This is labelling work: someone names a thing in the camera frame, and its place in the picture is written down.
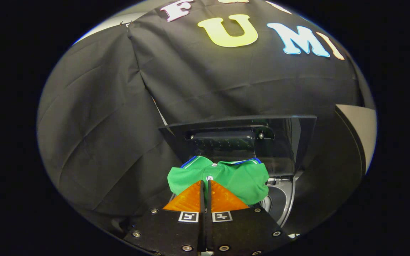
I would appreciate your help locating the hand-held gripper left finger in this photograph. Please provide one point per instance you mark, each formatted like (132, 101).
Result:
(176, 231)

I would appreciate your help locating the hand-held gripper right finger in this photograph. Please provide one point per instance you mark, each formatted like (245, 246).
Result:
(237, 231)

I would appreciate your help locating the green polo shirt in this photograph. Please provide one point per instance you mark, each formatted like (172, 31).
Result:
(240, 181)

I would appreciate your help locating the dark washing machine lid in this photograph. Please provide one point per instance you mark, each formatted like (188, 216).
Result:
(279, 142)

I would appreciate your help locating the black backdrop cloth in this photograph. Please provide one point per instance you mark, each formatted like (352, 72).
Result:
(101, 124)

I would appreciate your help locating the beige and grey cabinet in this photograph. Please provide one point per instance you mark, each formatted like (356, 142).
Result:
(361, 131)

